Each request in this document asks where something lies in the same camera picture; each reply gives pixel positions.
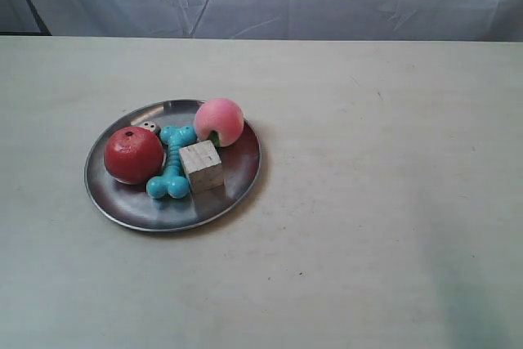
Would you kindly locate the pink toy peach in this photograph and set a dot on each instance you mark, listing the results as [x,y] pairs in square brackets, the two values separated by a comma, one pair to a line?
[219,120]

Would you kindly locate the white wooden cube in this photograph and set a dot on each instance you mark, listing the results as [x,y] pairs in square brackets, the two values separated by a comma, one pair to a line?
[202,166]

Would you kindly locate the turquoise toy bone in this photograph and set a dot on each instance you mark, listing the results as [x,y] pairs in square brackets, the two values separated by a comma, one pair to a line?
[171,182]

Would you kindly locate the small wooden die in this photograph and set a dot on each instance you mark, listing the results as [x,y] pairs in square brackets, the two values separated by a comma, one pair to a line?
[151,126]

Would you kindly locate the red toy apple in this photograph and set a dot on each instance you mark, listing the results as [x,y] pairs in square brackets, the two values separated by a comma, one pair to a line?
[133,155]

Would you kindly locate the round metal plate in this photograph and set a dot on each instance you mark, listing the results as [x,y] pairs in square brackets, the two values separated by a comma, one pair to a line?
[131,207]

